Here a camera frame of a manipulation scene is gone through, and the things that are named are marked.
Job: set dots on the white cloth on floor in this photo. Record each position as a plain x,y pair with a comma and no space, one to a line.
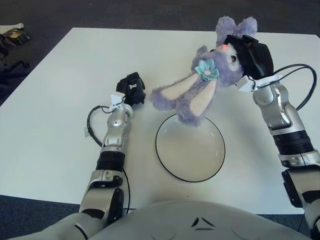
10,27

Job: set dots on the purple plush bunny doll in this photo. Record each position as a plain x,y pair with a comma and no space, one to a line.
192,100

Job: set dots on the black stand on floor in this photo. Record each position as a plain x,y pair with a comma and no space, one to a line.
16,66

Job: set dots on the white plate with black rim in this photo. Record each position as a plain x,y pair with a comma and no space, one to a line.
190,155

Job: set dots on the grey robot torso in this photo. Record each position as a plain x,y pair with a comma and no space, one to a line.
175,220

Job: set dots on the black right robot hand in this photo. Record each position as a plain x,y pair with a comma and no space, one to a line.
257,60

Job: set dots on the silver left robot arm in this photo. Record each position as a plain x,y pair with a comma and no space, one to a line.
115,140

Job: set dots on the dark bag on floor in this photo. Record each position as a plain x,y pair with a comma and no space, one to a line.
3,48

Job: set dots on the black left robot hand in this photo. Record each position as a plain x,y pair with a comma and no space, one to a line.
133,92

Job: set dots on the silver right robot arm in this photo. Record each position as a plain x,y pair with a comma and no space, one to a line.
277,112

